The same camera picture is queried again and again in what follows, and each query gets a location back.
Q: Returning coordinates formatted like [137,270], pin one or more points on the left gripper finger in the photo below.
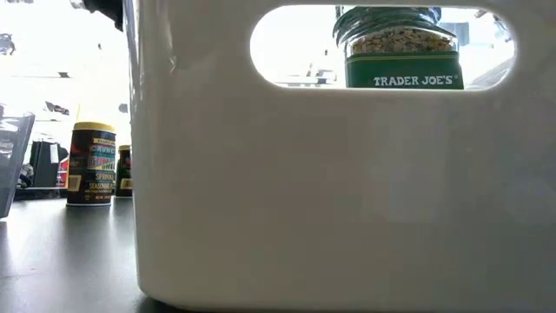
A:
[110,11]

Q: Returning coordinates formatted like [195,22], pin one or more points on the yellow-lid black spice can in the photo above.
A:
[125,174]
[91,165]

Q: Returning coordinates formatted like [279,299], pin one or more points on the green-lid glass spice jar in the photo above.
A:
[404,69]

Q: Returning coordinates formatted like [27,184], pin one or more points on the black background cabinet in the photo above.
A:
[43,165]

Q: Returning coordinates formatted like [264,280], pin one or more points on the red background object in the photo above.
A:
[64,174]

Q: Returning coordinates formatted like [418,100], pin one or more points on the smoky grey plastic bin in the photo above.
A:
[13,165]

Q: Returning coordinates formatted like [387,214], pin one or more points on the translucent white plastic bin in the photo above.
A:
[304,195]

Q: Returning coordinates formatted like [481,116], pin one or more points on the dark wall fixture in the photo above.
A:
[123,108]
[6,45]
[56,108]

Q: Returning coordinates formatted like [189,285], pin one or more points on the black aluminium table frame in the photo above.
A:
[39,193]

